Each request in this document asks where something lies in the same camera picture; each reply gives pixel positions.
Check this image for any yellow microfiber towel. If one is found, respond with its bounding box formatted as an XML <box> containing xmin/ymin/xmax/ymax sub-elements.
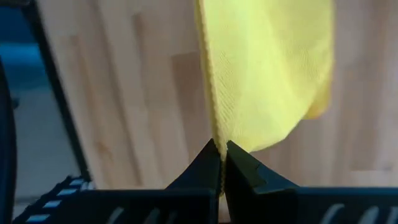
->
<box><xmin>194</xmin><ymin>0</ymin><xmax>335</xmax><ymax>200</ymax></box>

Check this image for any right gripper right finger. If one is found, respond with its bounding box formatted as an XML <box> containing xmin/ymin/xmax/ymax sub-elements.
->
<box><xmin>224</xmin><ymin>139</ymin><xmax>398</xmax><ymax>224</ymax></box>

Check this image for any black aluminium table frame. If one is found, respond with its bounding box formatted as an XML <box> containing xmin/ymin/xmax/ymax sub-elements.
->
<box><xmin>21</xmin><ymin>0</ymin><xmax>93</xmax><ymax>182</ymax></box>

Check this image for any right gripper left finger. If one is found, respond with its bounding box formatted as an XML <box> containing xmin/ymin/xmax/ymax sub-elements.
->
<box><xmin>62</xmin><ymin>138</ymin><xmax>223</xmax><ymax>224</ymax></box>

